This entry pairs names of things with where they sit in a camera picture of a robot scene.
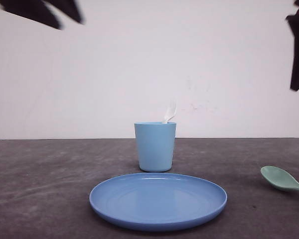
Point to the blue plastic plate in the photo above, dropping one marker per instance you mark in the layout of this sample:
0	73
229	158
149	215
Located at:
157	202

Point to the white plastic fork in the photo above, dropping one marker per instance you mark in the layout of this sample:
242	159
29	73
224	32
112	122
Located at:
170	112

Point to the mint green plastic spoon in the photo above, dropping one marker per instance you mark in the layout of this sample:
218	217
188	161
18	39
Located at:
279	178

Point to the light blue plastic cup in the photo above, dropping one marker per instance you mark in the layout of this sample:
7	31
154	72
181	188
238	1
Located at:
155	145

